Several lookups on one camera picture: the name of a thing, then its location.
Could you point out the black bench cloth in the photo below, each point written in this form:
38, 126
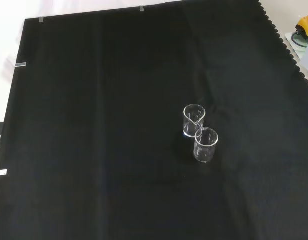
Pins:
93, 125

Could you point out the yellow stop button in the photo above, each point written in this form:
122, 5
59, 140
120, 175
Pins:
304, 25

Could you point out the clear glass beaker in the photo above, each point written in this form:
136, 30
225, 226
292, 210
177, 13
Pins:
201, 153
187, 127

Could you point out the pale board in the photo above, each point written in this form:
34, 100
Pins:
297, 52

